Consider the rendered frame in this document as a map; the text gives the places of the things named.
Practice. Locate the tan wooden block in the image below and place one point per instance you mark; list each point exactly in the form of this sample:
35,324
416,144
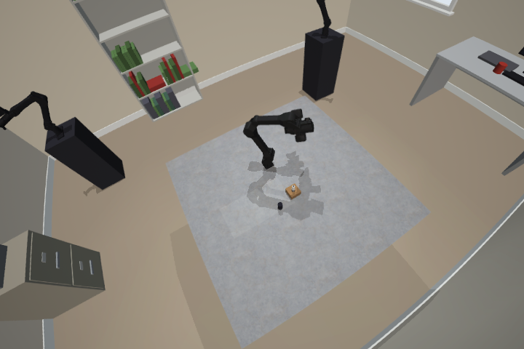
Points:
293,194

